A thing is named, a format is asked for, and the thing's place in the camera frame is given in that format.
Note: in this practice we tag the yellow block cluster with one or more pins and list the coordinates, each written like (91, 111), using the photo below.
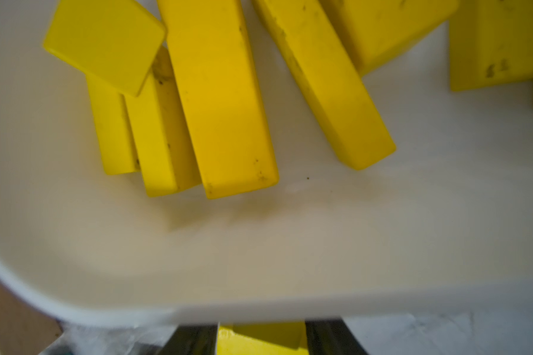
(266, 338)

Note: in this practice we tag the white plastic bin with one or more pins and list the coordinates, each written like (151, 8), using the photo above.
(444, 223)

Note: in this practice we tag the long yellow block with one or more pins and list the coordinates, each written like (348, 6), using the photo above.
(328, 80)
(112, 124)

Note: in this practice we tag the natural wood block centre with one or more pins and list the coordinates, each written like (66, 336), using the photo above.
(23, 329)

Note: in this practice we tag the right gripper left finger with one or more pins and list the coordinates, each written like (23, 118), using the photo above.
(191, 340)

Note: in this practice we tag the yellow slanted block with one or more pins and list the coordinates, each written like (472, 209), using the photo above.
(218, 85)

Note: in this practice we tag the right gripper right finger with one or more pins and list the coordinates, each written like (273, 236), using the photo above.
(332, 337)

